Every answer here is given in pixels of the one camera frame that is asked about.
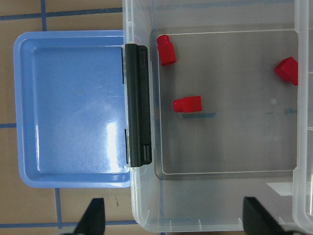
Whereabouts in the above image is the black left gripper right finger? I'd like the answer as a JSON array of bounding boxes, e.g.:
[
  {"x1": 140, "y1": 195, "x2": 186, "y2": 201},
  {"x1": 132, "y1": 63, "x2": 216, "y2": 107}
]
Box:
[{"x1": 243, "y1": 197, "x2": 289, "y2": 235}]

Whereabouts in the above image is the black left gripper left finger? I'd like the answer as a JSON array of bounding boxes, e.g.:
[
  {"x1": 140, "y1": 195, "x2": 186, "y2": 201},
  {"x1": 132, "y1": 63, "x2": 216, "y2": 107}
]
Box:
[{"x1": 73, "y1": 198, "x2": 106, "y2": 235}]

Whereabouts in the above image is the clear plastic box lid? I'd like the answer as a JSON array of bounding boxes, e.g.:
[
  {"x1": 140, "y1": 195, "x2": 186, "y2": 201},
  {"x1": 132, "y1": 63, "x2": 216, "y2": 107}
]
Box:
[{"x1": 292, "y1": 0, "x2": 313, "y2": 234}]

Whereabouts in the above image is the red block from tray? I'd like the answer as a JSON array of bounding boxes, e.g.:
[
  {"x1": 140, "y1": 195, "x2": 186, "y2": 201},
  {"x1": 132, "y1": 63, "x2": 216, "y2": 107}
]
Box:
[{"x1": 173, "y1": 95, "x2": 202, "y2": 113}]

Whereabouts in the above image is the clear plastic storage box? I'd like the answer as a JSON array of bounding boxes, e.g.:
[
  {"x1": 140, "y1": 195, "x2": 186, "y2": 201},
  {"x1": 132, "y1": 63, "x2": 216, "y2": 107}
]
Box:
[{"x1": 123, "y1": 0, "x2": 303, "y2": 233}]

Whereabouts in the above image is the red block in box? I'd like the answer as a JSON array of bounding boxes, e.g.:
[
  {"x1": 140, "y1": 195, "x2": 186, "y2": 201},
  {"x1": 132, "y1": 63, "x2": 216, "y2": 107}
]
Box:
[
  {"x1": 274, "y1": 57, "x2": 298, "y2": 86},
  {"x1": 156, "y1": 35, "x2": 177, "y2": 66}
]

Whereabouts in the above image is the black box latch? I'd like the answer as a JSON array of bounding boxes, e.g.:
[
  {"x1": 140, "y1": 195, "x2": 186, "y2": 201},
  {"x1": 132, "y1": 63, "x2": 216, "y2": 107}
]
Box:
[{"x1": 124, "y1": 44, "x2": 152, "y2": 167}]

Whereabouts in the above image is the blue plastic tray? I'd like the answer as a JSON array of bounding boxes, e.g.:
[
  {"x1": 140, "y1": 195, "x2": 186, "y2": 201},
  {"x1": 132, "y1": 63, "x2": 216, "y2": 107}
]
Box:
[{"x1": 13, "y1": 30, "x2": 130, "y2": 188}]

